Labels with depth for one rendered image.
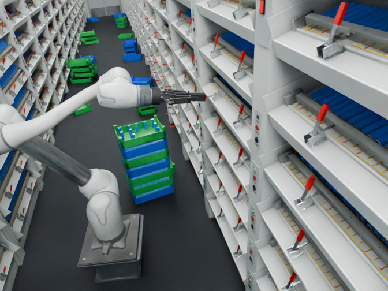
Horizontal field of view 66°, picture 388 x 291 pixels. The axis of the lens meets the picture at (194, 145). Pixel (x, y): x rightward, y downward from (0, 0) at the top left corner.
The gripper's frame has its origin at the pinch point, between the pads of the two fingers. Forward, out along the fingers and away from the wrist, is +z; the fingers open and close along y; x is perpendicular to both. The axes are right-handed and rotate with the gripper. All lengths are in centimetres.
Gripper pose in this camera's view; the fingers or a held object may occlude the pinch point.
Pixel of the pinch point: (197, 96)
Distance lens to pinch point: 131.7
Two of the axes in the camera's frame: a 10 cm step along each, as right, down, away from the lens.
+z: 9.6, -0.3, 2.7
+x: 1.2, -8.6, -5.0
